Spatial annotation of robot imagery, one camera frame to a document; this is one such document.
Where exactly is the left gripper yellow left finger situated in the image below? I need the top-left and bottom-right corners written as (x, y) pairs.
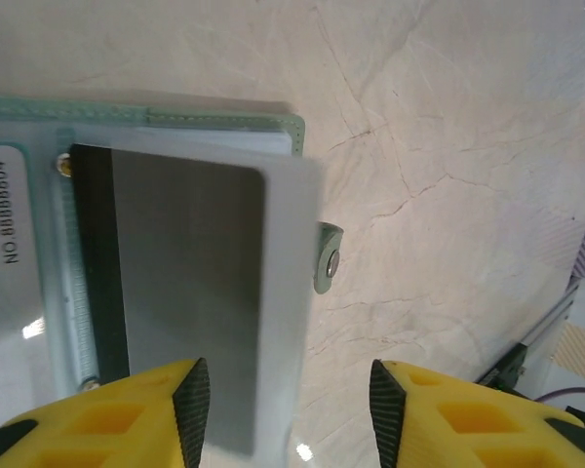
top-left (0, 358), bottom-right (211, 468)

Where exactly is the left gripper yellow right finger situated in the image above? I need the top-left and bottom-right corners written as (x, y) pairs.
top-left (369, 359), bottom-right (585, 468)

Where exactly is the dark grey card black stripe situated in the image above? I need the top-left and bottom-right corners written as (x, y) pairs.
top-left (70, 143), bottom-right (267, 457)

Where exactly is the green card holder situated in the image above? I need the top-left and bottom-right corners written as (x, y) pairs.
top-left (0, 95), bottom-right (346, 468)

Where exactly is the silver numbered card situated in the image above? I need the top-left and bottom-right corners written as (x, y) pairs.
top-left (0, 142), bottom-right (48, 406)

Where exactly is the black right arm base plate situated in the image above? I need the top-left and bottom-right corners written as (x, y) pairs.
top-left (473, 342), bottom-right (528, 391)

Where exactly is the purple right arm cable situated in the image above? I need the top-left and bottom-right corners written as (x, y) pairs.
top-left (533, 386), bottom-right (585, 409)

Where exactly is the aluminium side rail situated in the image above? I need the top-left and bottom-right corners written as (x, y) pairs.
top-left (516, 277), bottom-right (582, 352)

